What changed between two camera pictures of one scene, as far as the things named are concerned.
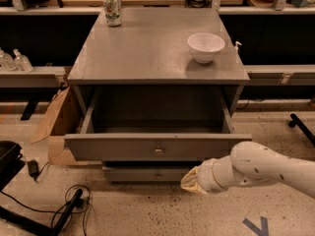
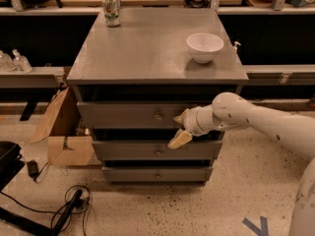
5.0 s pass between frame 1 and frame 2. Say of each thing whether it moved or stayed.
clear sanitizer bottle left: stayed
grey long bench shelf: stayed
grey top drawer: moved
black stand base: stayed
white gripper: moved
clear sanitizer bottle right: stayed
